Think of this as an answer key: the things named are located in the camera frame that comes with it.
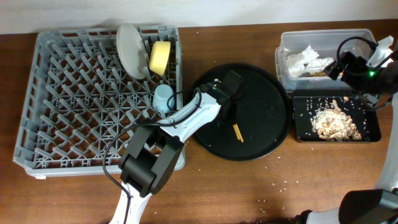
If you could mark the round black serving tray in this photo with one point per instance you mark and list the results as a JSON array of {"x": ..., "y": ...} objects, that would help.
[{"x": 264, "y": 115}]

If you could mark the grey plastic dishwasher rack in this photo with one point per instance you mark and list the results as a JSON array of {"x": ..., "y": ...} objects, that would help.
[{"x": 80, "y": 102}]

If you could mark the black rectangular tray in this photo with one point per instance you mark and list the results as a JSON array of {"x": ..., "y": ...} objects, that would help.
[{"x": 298, "y": 96}]

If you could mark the yellow bowl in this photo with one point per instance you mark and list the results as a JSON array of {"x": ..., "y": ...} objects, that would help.
[{"x": 159, "y": 57}]

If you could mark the grey round plate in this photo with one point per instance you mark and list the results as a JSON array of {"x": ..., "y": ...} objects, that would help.
[{"x": 131, "y": 51}]

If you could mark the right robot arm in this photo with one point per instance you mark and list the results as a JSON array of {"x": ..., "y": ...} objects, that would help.
[{"x": 378, "y": 205}]

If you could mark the rice and peanut shell scraps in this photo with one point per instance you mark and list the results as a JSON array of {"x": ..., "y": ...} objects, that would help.
[{"x": 332, "y": 118}]

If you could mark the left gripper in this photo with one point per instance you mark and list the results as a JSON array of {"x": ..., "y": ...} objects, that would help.
[{"x": 225, "y": 118}]

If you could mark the light blue plastic cup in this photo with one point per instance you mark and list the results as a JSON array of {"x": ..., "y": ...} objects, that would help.
[{"x": 161, "y": 101}]

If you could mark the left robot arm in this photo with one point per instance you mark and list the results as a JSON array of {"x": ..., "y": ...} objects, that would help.
[{"x": 155, "y": 147}]

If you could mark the white paper napkin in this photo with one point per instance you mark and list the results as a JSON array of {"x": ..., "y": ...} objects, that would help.
[{"x": 306, "y": 61}]

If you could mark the brown snack wrapper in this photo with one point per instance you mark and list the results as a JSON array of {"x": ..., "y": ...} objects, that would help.
[{"x": 318, "y": 74}]

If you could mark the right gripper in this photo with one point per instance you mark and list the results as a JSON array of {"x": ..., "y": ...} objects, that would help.
[{"x": 357, "y": 64}]

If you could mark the clear plastic bin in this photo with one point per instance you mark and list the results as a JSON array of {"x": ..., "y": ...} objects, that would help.
[{"x": 325, "y": 43}]

